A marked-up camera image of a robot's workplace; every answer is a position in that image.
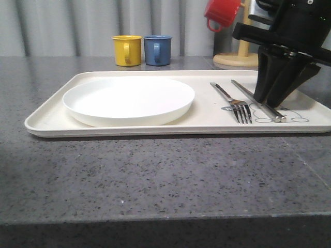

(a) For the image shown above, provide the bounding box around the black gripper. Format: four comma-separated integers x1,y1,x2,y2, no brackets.
232,1,330,108

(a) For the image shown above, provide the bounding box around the silver metal chopstick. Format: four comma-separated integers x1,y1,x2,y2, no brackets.
231,80,287,123

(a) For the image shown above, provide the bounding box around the silver metal fork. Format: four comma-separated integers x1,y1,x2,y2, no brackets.
210,82,252,124

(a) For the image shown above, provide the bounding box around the white round plate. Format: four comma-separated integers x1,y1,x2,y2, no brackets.
62,76,195,127

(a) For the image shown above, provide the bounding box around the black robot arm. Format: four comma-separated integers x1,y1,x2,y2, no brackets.
232,0,330,107

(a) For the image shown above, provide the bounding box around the wooden mug tree stand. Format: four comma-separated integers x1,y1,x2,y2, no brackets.
213,1,258,67

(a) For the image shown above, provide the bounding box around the beige rabbit serving tray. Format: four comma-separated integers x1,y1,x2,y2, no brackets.
25,70,330,138

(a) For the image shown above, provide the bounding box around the red enamel mug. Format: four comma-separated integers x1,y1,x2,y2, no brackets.
204,0,241,32

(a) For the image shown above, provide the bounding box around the blue enamel mug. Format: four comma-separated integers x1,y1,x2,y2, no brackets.
144,35,172,66

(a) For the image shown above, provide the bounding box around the yellow enamel mug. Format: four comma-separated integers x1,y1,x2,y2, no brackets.
112,35,142,67

